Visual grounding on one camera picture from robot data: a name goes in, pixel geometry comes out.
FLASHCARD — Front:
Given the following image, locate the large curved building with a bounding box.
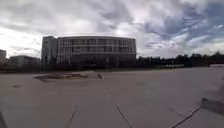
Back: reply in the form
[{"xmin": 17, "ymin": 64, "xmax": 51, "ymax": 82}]
[{"xmin": 40, "ymin": 35, "xmax": 138, "ymax": 70}]

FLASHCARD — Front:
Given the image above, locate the grey concrete slab plaza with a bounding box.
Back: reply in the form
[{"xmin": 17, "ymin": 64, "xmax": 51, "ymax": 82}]
[{"xmin": 0, "ymin": 66, "xmax": 224, "ymax": 128}]

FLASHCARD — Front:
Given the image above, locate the low planting bed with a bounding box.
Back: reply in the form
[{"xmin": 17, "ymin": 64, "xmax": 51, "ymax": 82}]
[{"xmin": 33, "ymin": 72, "xmax": 104, "ymax": 83}]

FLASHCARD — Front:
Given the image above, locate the row of trees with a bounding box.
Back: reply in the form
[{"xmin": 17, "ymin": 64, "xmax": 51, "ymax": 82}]
[{"xmin": 136, "ymin": 51, "xmax": 224, "ymax": 70}]

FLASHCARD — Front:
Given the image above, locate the low grey building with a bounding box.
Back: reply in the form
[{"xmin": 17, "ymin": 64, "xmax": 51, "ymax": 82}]
[{"xmin": 7, "ymin": 55, "xmax": 42, "ymax": 70}]

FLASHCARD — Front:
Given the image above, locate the raised stone block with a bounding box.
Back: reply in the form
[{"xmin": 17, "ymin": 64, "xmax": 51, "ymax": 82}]
[{"xmin": 200, "ymin": 87, "xmax": 224, "ymax": 116}]

